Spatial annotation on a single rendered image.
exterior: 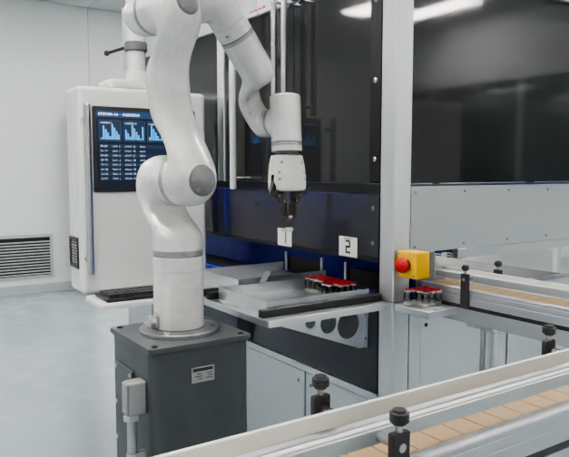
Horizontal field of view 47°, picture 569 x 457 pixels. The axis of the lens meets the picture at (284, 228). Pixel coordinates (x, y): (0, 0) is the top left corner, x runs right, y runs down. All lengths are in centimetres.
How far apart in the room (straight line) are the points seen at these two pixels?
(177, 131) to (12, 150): 556
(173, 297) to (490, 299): 80
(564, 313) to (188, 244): 88
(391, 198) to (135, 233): 108
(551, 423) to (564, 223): 155
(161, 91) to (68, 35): 578
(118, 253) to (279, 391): 78
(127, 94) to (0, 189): 459
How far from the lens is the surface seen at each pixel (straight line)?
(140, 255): 250
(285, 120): 174
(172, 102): 151
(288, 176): 174
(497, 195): 212
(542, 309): 166
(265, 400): 247
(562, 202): 240
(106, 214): 245
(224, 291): 184
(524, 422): 89
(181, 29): 149
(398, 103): 181
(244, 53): 167
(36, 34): 719
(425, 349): 196
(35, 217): 706
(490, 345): 182
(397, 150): 180
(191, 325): 155
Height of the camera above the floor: 124
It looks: 5 degrees down
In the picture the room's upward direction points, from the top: straight up
